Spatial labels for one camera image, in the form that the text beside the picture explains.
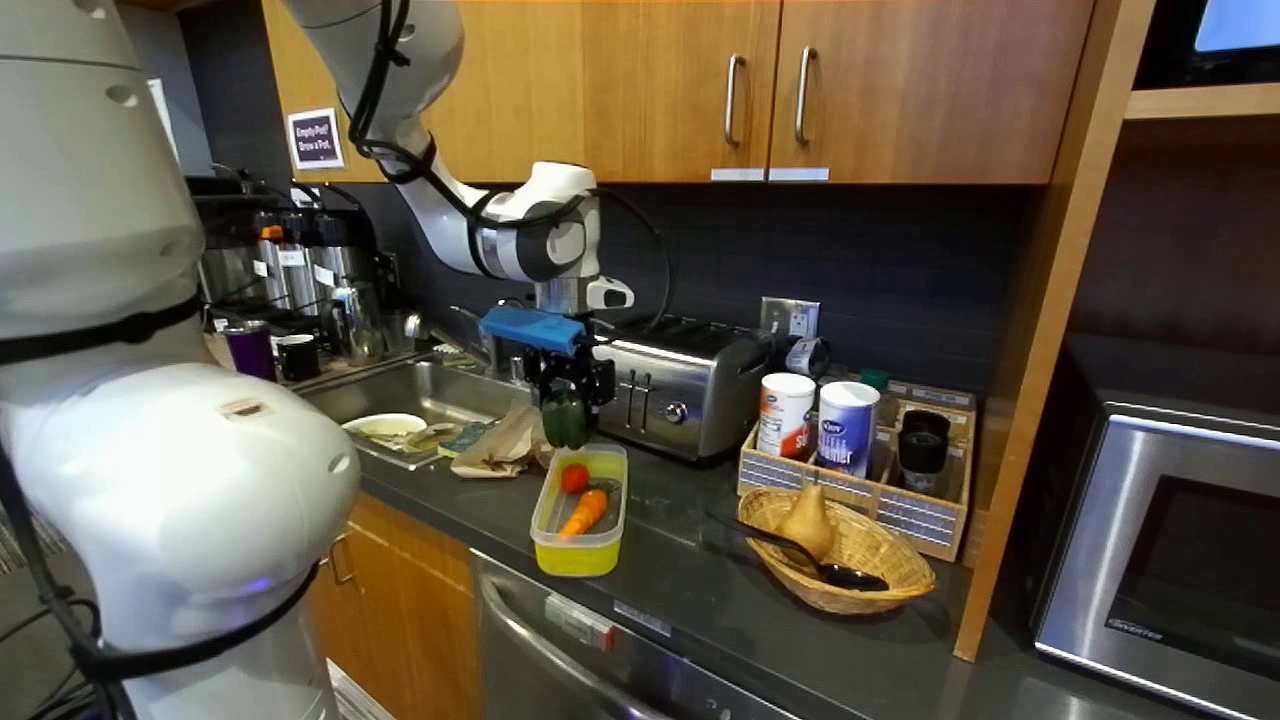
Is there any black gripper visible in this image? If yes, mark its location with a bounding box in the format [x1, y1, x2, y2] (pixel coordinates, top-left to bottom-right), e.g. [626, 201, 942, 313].
[527, 354, 616, 407]

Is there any green bell pepper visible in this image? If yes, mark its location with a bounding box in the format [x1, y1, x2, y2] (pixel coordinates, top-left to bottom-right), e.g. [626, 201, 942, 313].
[540, 393, 594, 449]

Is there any yellow plastic lunchbox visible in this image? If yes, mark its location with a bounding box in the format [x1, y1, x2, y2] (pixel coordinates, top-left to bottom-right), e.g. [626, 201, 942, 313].
[527, 443, 629, 582]

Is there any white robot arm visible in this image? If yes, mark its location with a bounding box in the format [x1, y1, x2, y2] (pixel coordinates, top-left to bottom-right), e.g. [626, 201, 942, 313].
[0, 0, 362, 720]

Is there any red tomato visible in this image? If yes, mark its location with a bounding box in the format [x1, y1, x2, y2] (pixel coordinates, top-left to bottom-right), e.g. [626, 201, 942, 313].
[560, 464, 594, 495]

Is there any silver toaster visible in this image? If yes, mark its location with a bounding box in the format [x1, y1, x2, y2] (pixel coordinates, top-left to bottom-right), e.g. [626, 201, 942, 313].
[595, 318, 767, 464]

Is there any orange carrot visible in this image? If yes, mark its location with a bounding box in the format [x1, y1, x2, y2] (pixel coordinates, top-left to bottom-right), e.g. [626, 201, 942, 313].
[560, 488, 608, 542]

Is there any steel sink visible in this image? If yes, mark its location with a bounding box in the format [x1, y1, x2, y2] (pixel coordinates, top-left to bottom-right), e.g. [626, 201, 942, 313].
[299, 361, 516, 421]

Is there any white plate with food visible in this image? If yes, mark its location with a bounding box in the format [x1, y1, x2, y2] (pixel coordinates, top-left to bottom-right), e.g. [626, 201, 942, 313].
[350, 412, 456, 459]

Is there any white red paper cup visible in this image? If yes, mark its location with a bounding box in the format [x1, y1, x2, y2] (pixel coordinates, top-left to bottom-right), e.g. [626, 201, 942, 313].
[757, 374, 815, 459]

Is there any white blue paper cup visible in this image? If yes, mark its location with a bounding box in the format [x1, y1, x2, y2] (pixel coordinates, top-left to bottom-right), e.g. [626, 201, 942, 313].
[815, 382, 879, 475]

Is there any stainless steel dishwasher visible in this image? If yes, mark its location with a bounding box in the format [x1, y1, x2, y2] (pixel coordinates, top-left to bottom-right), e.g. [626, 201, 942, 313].
[472, 553, 801, 720]

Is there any wooden upper cabinet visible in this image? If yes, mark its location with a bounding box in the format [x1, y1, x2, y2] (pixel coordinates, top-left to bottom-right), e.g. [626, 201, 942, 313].
[262, 0, 1102, 190]

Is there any wooden cabinet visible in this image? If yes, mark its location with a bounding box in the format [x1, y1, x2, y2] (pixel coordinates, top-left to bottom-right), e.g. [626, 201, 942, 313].
[262, 0, 1102, 190]
[308, 495, 486, 720]

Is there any wooden lower cabinet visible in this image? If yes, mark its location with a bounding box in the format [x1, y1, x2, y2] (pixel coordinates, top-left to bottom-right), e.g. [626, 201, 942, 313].
[308, 495, 486, 720]

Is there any coffee machine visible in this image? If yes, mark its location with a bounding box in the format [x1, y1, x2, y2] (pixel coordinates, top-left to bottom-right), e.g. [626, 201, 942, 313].
[187, 177, 388, 361]

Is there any woven wicker basket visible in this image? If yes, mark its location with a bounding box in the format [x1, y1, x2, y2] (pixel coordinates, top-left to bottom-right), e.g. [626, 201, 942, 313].
[735, 486, 937, 617]

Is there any black spoon in basket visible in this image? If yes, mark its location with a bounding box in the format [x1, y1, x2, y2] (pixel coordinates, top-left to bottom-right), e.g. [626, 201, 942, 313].
[711, 495, 888, 592]

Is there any black jar in crate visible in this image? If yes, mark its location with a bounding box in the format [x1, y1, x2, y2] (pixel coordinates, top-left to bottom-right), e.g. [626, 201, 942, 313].
[897, 412, 949, 491]

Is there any purple cup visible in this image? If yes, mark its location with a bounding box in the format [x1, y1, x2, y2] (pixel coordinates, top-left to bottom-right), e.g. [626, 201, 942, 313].
[223, 322, 277, 382]

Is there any purple sign on cabinet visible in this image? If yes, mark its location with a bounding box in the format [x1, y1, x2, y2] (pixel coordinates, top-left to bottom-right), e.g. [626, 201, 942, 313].
[284, 107, 344, 174]

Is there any wooden crate organizer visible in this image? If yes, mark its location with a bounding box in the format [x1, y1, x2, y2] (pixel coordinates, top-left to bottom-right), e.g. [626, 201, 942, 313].
[735, 382, 979, 562]

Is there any stainless steel microwave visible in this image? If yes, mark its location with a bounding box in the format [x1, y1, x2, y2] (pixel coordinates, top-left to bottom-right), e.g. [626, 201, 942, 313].
[1030, 335, 1280, 720]

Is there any wall power outlet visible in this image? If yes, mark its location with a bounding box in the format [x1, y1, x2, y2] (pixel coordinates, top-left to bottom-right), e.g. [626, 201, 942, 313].
[762, 295, 821, 341]

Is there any left cabinet handle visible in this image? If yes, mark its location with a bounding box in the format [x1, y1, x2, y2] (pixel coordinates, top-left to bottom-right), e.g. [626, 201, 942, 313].
[721, 51, 750, 147]

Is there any cabinet handle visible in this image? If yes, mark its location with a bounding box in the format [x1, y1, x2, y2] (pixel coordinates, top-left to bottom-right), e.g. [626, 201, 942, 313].
[721, 51, 750, 147]
[792, 43, 821, 147]

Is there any right cabinet handle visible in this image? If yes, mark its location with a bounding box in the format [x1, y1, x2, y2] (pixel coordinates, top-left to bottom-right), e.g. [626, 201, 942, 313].
[792, 43, 821, 147]

